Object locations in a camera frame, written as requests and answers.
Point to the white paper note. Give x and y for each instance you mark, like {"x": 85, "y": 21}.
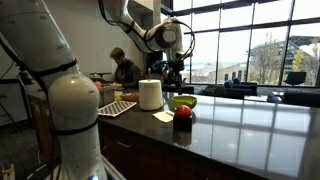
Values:
{"x": 164, "y": 116}

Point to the yellow cup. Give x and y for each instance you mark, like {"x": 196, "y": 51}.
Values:
{"x": 117, "y": 95}

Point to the green bowl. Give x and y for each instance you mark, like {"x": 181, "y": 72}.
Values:
{"x": 186, "y": 100}

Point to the seated person dark hoodie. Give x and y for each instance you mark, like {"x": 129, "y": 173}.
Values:
{"x": 127, "y": 74}

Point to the grey storage bin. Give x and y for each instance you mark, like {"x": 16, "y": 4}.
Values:
{"x": 106, "y": 95}

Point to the dark sofa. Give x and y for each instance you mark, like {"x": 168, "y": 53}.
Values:
{"x": 235, "y": 89}

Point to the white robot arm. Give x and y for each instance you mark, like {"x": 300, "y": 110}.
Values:
{"x": 34, "y": 41}

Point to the checkered patterned mat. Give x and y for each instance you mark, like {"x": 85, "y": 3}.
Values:
{"x": 115, "y": 108}

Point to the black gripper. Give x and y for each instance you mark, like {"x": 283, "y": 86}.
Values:
{"x": 174, "y": 76}

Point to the white cylindrical container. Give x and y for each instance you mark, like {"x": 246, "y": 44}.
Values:
{"x": 150, "y": 94}

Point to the black office chair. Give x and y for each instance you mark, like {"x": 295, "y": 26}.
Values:
{"x": 295, "y": 78}

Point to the orange brown plate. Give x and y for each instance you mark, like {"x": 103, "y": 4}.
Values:
{"x": 131, "y": 97}

